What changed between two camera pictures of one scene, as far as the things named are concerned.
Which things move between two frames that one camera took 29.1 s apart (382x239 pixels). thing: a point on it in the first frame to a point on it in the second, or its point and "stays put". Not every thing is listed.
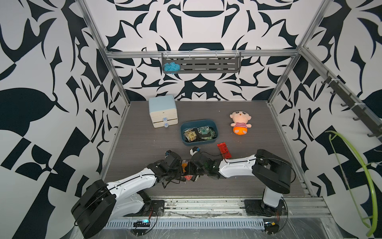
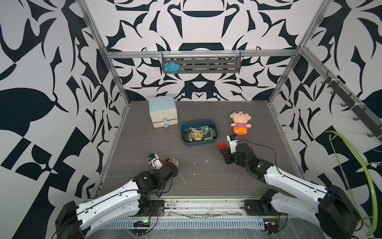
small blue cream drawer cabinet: [163, 111] stays put
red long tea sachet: [224, 150] stays put
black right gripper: [188, 171] to [226, 153]
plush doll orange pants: [240, 119] stays put
